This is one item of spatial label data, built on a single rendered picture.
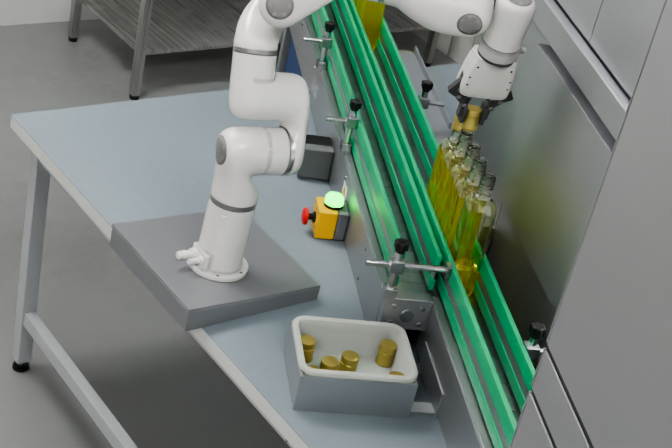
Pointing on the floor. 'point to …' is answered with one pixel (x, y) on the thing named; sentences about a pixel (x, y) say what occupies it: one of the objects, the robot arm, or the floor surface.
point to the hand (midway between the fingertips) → (472, 112)
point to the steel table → (196, 15)
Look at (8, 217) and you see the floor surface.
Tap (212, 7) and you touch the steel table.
